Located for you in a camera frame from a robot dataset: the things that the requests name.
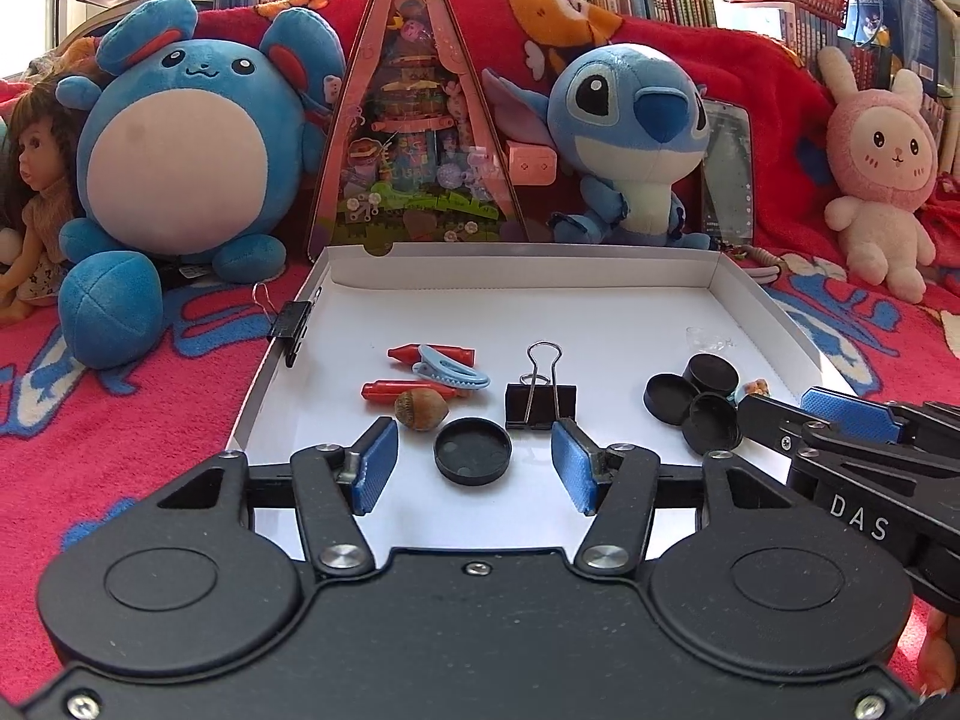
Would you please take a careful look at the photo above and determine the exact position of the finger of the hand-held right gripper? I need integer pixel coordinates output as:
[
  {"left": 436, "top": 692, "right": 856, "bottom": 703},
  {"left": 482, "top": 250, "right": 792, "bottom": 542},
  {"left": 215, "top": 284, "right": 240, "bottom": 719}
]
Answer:
[
  {"left": 799, "top": 386, "right": 960, "bottom": 451},
  {"left": 736, "top": 395, "right": 863, "bottom": 466}
]

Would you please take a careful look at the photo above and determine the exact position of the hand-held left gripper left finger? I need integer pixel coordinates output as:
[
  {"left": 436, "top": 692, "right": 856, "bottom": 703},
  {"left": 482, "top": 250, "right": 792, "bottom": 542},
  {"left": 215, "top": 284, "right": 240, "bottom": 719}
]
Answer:
[{"left": 154, "top": 418, "right": 400, "bottom": 578}]

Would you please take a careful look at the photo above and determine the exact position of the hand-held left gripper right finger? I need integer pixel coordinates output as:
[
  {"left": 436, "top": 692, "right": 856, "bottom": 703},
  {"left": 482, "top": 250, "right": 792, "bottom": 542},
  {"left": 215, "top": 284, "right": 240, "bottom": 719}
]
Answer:
[{"left": 551, "top": 418, "right": 807, "bottom": 578}]

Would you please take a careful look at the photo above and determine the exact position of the black round cap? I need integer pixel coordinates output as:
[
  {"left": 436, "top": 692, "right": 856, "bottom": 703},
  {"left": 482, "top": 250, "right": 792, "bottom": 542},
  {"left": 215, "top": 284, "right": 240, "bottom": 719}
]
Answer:
[
  {"left": 433, "top": 416, "right": 514, "bottom": 486},
  {"left": 681, "top": 392, "right": 745, "bottom": 456},
  {"left": 682, "top": 355, "right": 740, "bottom": 398},
  {"left": 643, "top": 373, "right": 702, "bottom": 421}
]

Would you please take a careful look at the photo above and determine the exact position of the brown nut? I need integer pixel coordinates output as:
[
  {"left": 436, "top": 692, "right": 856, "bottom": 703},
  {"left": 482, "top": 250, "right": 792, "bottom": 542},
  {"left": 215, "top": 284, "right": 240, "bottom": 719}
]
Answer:
[{"left": 394, "top": 388, "right": 451, "bottom": 432}]

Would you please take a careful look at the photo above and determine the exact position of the large black binder clip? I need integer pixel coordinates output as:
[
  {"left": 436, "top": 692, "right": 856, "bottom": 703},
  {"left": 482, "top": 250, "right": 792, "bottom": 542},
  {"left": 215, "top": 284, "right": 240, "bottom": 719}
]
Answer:
[{"left": 504, "top": 341, "right": 578, "bottom": 432}]

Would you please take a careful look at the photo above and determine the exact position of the red crayon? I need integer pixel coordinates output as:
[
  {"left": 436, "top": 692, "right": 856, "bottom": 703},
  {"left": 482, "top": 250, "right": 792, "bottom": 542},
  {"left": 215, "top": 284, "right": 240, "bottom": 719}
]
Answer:
[
  {"left": 386, "top": 343, "right": 477, "bottom": 370},
  {"left": 361, "top": 380, "right": 458, "bottom": 404}
]

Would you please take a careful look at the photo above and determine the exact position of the clear plastic dome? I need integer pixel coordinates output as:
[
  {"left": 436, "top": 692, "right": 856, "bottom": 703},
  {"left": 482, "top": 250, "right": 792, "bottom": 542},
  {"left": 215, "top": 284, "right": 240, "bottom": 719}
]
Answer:
[{"left": 686, "top": 325, "right": 736, "bottom": 353}]

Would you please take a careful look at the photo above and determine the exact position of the white cardboard box lid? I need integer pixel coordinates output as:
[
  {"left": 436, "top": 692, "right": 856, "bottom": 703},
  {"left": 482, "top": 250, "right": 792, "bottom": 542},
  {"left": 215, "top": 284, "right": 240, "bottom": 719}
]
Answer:
[{"left": 225, "top": 244, "right": 860, "bottom": 550}]

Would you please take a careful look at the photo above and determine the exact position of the person's right hand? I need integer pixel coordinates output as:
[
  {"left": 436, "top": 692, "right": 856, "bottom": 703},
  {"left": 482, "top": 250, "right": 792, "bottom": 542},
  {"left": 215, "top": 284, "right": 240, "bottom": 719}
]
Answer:
[{"left": 916, "top": 604, "right": 960, "bottom": 700}]

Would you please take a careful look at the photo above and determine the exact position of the small black binder clip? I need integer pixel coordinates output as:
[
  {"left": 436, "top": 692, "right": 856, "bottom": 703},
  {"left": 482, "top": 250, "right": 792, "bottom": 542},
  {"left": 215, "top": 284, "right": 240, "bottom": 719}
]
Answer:
[{"left": 253, "top": 281, "right": 314, "bottom": 368}]

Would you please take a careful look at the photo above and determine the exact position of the red cloth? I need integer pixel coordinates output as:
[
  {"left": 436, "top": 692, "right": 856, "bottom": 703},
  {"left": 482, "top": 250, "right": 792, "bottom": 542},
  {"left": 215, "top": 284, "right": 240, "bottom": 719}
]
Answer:
[{"left": 926, "top": 176, "right": 960, "bottom": 271}]

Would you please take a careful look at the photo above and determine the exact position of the pink cartoon printed blanket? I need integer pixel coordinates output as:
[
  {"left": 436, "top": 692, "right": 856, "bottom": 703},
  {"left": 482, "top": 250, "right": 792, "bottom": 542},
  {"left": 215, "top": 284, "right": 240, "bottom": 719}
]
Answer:
[{"left": 0, "top": 240, "right": 960, "bottom": 691}]

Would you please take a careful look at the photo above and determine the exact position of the black smartphone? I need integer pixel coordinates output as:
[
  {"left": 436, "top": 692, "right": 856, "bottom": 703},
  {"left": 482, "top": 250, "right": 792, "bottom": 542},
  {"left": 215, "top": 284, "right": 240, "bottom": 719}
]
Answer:
[{"left": 699, "top": 97, "right": 753, "bottom": 247}]

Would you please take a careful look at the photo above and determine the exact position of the pink bunny plush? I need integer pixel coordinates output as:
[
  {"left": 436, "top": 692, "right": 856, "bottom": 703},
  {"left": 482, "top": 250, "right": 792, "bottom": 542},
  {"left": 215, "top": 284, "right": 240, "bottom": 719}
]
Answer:
[{"left": 816, "top": 45, "right": 942, "bottom": 305}]

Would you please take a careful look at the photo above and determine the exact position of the red fleece blanket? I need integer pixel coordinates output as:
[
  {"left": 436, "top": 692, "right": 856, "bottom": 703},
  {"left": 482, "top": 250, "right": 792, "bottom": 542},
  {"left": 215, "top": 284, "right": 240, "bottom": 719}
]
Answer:
[{"left": 0, "top": 0, "right": 848, "bottom": 271}]

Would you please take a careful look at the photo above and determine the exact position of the pink triangular house model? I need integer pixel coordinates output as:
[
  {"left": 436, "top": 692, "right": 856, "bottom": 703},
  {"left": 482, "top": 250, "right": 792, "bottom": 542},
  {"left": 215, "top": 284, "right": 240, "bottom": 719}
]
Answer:
[{"left": 306, "top": 0, "right": 560, "bottom": 263}]

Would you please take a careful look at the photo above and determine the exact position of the blue alien plush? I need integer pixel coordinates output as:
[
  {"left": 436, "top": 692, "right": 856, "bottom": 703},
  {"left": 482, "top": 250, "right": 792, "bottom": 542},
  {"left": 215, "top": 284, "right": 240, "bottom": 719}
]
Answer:
[{"left": 480, "top": 43, "right": 713, "bottom": 250}]

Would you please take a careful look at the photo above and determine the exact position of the round blue mouse plush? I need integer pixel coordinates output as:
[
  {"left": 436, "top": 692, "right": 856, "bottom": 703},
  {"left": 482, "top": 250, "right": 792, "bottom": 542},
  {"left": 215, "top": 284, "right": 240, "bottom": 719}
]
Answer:
[{"left": 56, "top": 0, "right": 350, "bottom": 370}]

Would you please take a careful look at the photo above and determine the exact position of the blue hanging bag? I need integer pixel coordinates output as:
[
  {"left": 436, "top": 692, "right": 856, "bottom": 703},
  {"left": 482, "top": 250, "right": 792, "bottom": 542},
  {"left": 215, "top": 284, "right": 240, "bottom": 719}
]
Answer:
[{"left": 836, "top": 0, "right": 942, "bottom": 83}]

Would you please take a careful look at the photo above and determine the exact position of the brown-haired doll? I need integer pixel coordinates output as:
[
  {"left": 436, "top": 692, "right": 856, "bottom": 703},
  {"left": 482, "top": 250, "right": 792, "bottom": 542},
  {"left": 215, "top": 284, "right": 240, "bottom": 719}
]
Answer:
[{"left": 0, "top": 79, "right": 87, "bottom": 327}]

